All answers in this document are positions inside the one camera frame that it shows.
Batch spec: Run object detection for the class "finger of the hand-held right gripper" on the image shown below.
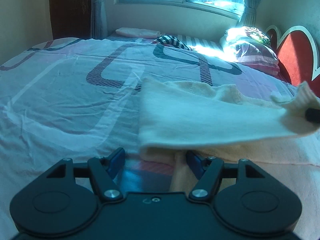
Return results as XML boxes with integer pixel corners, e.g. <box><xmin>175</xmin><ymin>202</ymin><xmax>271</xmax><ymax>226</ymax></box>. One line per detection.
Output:
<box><xmin>305</xmin><ymin>107</ymin><xmax>320</xmax><ymax>124</ymax></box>

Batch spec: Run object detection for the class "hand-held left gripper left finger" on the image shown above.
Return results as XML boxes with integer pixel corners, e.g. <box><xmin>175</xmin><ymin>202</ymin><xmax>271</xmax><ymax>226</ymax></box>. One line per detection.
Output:
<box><xmin>46</xmin><ymin>147</ymin><xmax>126</xmax><ymax>203</ymax></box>

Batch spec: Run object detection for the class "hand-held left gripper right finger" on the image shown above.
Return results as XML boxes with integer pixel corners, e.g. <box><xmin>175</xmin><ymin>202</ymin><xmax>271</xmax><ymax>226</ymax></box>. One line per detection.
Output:
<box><xmin>186</xmin><ymin>150</ymin><xmax>266</xmax><ymax>203</ymax></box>

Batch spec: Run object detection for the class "cream knit sweater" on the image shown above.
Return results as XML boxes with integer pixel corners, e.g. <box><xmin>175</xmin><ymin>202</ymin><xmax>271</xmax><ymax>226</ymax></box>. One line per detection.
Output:
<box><xmin>137</xmin><ymin>76</ymin><xmax>320</xmax><ymax>193</ymax></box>

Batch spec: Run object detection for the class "red heart-shaped headboard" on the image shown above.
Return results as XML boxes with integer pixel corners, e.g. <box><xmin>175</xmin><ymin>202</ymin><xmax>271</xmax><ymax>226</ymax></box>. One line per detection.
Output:
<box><xmin>265</xmin><ymin>25</ymin><xmax>320</xmax><ymax>88</ymax></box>

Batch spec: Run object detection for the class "patterned bed cover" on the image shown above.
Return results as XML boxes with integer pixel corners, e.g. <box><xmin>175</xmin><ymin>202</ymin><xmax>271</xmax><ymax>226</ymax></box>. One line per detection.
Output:
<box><xmin>0</xmin><ymin>37</ymin><xmax>298</xmax><ymax>233</ymax></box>

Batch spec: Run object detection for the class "striped pink pillow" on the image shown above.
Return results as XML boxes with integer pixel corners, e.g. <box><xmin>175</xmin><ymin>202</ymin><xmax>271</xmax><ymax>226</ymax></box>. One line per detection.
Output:
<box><xmin>220</xmin><ymin>27</ymin><xmax>281</xmax><ymax>77</ymax></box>

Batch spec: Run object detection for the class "floral cloth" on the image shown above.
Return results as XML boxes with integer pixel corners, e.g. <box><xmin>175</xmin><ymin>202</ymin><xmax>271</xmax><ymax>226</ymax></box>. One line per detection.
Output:
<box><xmin>244</xmin><ymin>26</ymin><xmax>272</xmax><ymax>45</ymax></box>

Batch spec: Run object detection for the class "grey white striped bed sheet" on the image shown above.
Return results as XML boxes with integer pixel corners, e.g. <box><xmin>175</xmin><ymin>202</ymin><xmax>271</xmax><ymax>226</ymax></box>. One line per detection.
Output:
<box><xmin>105</xmin><ymin>33</ymin><xmax>225</xmax><ymax>56</ymax></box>

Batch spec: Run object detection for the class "black white red striped cloth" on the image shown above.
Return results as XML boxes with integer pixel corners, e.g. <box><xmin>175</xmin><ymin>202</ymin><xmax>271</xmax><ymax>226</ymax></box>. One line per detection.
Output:
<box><xmin>150</xmin><ymin>35</ymin><xmax>193</xmax><ymax>51</ymax></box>

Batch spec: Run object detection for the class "grey curtain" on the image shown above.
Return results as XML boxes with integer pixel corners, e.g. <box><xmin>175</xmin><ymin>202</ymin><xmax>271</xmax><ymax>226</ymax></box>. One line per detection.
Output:
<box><xmin>89</xmin><ymin>0</ymin><xmax>109</xmax><ymax>39</ymax></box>
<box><xmin>239</xmin><ymin>0</ymin><xmax>263</xmax><ymax>28</ymax></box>

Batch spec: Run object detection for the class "pink folded cloth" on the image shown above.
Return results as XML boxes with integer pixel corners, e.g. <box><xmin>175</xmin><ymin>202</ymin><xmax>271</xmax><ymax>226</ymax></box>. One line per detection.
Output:
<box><xmin>115</xmin><ymin>27</ymin><xmax>162</xmax><ymax>39</ymax></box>

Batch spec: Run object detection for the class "dark wooden wardrobe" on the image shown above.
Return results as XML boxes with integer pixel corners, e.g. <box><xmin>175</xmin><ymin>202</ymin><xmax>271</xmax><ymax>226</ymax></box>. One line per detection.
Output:
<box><xmin>49</xmin><ymin>0</ymin><xmax>92</xmax><ymax>40</ymax></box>

